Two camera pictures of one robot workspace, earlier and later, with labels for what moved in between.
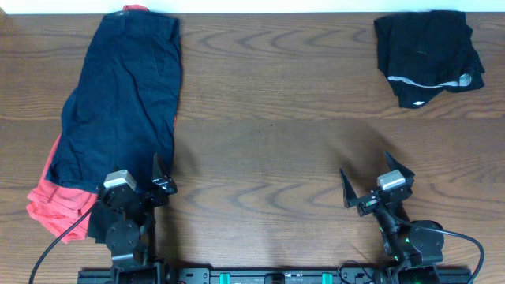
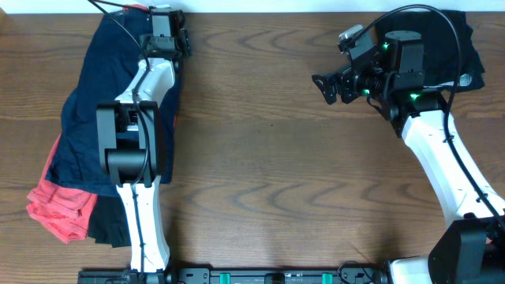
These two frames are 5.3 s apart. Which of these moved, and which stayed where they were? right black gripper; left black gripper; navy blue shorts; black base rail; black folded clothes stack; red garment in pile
Moved: right black gripper; left black gripper
Stayed: black folded clothes stack; black base rail; navy blue shorts; red garment in pile
